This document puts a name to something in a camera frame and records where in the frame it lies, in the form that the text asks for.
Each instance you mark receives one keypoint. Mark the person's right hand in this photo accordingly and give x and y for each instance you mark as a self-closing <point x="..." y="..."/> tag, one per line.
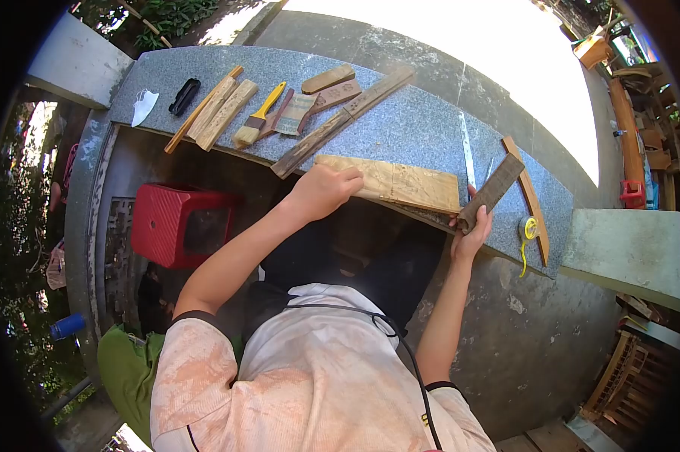
<point x="470" y="243"/>

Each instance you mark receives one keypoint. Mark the person's left hand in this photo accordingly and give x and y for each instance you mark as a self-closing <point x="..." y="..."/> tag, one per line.
<point x="320" y="192"/>

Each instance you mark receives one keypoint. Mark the person's right fingers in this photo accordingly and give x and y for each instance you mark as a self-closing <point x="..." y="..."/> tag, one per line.
<point x="472" y="192"/>

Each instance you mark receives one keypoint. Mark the person's left fingers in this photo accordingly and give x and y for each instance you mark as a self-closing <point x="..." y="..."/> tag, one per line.
<point x="348" y="181"/>

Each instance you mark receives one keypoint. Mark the person's right thumb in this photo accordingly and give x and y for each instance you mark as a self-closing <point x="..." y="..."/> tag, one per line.
<point x="454" y="222"/>

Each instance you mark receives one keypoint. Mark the dark short wood block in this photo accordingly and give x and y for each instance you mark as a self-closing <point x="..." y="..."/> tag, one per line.
<point x="495" y="189"/>

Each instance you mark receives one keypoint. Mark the light carved wood board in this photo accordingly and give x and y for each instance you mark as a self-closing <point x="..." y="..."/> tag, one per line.
<point x="408" y="183"/>

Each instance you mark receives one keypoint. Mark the thin grey metal rod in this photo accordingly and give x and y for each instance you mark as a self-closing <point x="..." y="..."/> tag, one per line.
<point x="489" y="168"/>

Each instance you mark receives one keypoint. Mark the metal ruler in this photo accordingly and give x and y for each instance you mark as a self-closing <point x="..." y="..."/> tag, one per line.
<point x="466" y="150"/>

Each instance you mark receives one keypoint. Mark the curved orange wood strip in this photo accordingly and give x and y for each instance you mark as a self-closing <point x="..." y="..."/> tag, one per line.
<point x="529" y="192"/>

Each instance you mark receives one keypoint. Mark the long dark weathered wood plank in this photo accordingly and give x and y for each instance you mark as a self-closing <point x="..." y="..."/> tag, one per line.
<point x="340" y="121"/>

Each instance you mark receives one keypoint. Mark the yellow tape measure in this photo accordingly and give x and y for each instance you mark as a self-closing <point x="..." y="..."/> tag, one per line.
<point x="528" y="227"/>

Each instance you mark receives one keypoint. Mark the folded sandpaper sheet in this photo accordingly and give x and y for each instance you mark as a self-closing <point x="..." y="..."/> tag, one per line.
<point x="295" y="114"/>

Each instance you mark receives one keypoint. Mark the carved brown wooden mould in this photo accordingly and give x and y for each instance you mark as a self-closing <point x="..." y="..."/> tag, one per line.
<point x="334" y="96"/>

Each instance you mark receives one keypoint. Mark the dark reddish wood stick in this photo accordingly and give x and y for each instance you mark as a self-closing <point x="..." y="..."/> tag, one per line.
<point x="276" y="116"/>

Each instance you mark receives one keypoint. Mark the smooth tan wood block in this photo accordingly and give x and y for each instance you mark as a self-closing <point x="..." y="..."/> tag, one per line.
<point x="328" y="78"/>

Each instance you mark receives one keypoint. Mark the pale rough wood piece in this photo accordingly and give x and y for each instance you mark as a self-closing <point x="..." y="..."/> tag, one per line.
<point x="213" y="107"/>
<point x="227" y="116"/>

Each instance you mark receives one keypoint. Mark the small red plastic stool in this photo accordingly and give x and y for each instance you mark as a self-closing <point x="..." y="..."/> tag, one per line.
<point x="633" y="194"/>

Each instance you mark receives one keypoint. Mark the thin orange wooden stick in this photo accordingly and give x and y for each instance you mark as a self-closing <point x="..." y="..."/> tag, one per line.
<point x="196" y="113"/>

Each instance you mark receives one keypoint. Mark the long orange wooden bench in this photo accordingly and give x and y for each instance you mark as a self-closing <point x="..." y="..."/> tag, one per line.
<point x="627" y="130"/>

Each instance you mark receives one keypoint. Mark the grey concrete ledge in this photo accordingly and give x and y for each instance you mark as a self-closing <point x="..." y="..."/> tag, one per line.
<point x="77" y="59"/>
<point x="628" y="254"/>

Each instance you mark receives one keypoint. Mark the black oblong plastic case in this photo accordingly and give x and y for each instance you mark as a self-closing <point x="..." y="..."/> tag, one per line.
<point x="184" y="96"/>

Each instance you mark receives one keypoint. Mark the orange wooden box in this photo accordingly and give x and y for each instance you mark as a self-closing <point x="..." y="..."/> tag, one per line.
<point x="593" y="51"/>

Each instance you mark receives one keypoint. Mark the large red plastic stool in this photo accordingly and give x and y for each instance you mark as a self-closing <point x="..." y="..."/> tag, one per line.
<point x="164" y="223"/>

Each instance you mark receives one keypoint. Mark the person's body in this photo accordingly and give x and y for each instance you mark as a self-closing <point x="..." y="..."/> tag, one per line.
<point x="317" y="384"/>

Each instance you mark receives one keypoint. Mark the white face mask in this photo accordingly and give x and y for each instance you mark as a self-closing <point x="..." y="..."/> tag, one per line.
<point x="143" y="106"/>

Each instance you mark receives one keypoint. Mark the slatted wooden chair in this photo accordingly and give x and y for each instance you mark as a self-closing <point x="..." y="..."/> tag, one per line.
<point x="622" y="378"/>

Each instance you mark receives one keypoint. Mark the green cloth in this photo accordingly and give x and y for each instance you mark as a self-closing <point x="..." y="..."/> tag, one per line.
<point x="128" y="373"/>

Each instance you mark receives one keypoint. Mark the blue cup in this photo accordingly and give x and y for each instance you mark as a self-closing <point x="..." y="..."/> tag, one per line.
<point x="67" y="326"/>

